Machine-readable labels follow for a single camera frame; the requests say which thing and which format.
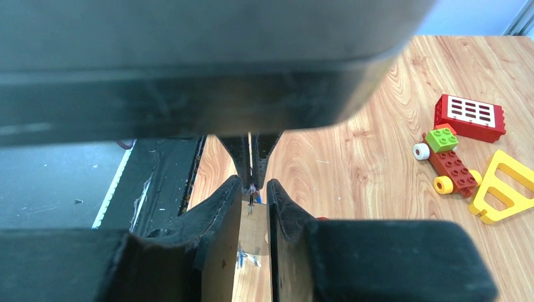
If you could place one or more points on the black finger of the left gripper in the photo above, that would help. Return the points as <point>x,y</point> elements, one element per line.
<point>263,145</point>
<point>238,149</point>

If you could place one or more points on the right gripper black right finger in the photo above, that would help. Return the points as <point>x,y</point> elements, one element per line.
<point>370,260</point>

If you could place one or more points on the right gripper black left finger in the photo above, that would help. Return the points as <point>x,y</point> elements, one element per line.
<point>192,258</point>

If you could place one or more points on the metal keyring holder red handle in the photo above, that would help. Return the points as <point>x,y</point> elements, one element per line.
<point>272,262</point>

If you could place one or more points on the red toy brick car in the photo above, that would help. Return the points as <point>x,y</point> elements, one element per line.
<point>453,177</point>

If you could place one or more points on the green toy brick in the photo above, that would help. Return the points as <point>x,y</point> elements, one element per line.
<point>441,140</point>

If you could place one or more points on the red window toy brick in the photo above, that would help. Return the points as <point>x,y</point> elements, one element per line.
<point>470,118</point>

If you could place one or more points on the white slotted cable duct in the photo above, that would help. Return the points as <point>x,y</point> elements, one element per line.
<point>114,183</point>

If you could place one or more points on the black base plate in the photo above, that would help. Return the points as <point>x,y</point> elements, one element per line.
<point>155,186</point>

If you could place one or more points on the yellow triangular toy frame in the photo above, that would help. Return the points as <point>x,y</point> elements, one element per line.
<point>515,201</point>

